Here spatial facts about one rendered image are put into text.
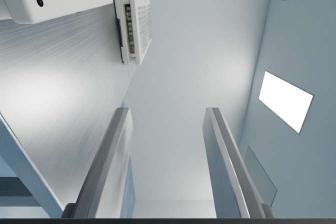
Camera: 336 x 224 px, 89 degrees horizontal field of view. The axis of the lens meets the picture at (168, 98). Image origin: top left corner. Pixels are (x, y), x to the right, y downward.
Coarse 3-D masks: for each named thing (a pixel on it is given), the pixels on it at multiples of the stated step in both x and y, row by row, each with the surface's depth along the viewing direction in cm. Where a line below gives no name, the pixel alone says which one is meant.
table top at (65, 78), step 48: (0, 48) 19; (48, 48) 26; (96, 48) 44; (0, 96) 19; (48, 96) 26; (96, 96) 44; (0, 144) 21; (48, 144) 26; (96, 144) 44; (48, 192) 27
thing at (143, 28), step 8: (128, 8) 62; (144, 8) 73; (128, 16) 65; (144, 16) 73; (128, 24) 65; (144, 24) 73; (128, 32) 66; (144, 32) 76; (144, 40) 74; (144, 48) 74
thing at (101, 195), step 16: (128, 112) 10; (112, 128) 9; (128, 128) 10; (112, 144) 8; (128, 144) 10; (96, 160) 7; (112, 160) 7; (96, 176) 6; (112, 176) 7; (80, 192) 6; (96, 192) 6; (112, 192) 7; (64, 208) 6; (80, 208) 6; (96, 208) 6; (112, 208) 7
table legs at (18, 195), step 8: (0, 184) 33; (8, 184) 33; (16, 184) 33; (0, 192) 32; (8, 192) 32; (16, 192) 32; (24, 192) 32; (0, 200) 32; (8, 200) 32; (16, 200) 32; (24, 200) 32; (32, 200) 32
